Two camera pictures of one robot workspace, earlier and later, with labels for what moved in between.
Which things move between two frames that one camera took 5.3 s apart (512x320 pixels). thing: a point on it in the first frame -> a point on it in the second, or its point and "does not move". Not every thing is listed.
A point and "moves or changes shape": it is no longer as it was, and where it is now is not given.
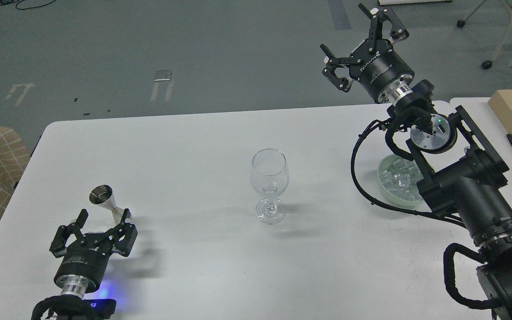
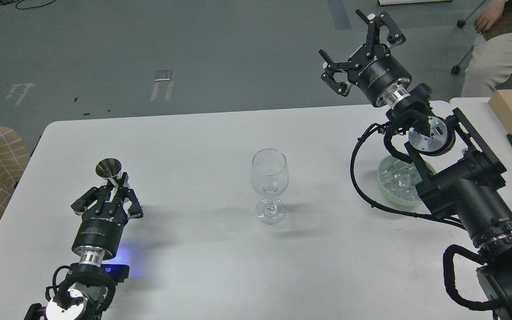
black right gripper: (385, 74) does not move
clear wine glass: (270, 174) does not move
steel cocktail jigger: (103, 195) moves or changes shape
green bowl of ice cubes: (398, 176) does not move
